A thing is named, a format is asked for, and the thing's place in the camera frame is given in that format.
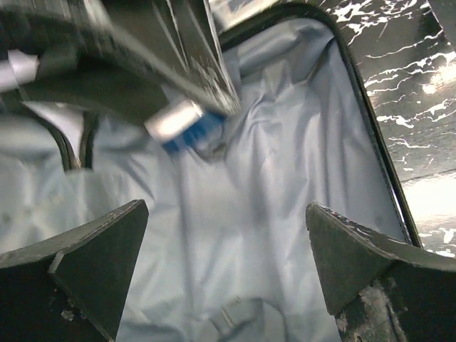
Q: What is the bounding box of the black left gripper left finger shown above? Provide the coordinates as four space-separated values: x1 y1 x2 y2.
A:
1 199 148 341

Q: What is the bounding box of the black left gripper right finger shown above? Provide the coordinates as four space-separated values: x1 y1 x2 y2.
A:
306 202 455 341

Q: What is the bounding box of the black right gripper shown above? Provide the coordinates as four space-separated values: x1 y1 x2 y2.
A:
1 1 240 125

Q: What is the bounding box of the space astronaut kids suitcase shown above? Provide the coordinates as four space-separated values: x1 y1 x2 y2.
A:
1 2 415 341

